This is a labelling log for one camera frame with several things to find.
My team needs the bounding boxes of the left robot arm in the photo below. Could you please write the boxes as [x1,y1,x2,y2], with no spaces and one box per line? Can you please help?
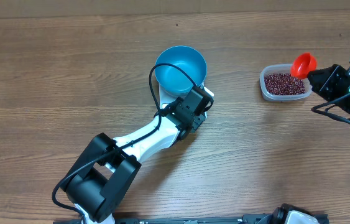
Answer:
[58,87,214,223]

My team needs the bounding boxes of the white digital kitchen scale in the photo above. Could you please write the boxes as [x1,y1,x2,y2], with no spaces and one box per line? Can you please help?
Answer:
[159,86,214,127]

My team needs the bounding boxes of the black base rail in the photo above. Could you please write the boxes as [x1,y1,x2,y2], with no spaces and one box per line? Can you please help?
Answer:
[53,213,330,224]

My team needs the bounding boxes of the red scoop with blue handle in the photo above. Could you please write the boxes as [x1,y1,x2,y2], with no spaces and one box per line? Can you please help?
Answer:
[290,52,317,80]

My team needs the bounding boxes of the clear plastic container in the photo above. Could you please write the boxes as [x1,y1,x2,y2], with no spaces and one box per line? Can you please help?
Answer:
[259,64,312,101]

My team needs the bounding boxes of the red beans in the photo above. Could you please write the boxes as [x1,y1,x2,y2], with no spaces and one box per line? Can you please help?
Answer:
[264,73,306,95]

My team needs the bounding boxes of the blue metal bowl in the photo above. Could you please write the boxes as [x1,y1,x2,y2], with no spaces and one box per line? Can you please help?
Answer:
[155,45,208,96]

